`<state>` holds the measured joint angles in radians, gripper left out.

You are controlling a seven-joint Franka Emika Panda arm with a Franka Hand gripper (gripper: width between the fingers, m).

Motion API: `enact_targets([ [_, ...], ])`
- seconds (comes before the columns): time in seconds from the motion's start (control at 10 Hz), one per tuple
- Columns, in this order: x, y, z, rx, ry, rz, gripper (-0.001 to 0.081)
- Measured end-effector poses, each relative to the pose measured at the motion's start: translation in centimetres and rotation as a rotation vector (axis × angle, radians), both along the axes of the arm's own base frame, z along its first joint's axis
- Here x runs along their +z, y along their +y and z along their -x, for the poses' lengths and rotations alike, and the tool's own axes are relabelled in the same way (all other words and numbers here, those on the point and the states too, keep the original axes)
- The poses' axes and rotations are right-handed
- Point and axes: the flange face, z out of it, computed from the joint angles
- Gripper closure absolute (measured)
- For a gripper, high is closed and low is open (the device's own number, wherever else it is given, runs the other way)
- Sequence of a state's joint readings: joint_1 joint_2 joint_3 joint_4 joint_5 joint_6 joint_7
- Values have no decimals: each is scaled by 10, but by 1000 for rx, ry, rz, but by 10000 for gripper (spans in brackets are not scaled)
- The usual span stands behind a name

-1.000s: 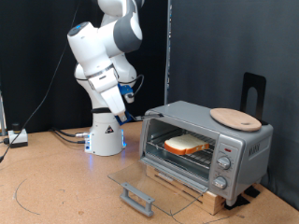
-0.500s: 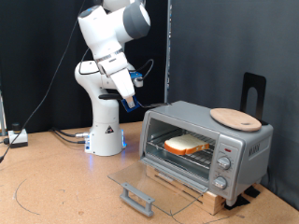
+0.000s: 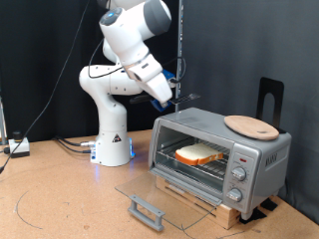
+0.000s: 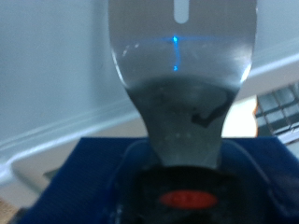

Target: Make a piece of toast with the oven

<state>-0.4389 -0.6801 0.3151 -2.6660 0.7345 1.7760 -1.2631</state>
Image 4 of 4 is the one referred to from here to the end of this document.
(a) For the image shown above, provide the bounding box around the silver toaster oven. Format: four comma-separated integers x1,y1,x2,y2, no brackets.
0,0,299,213

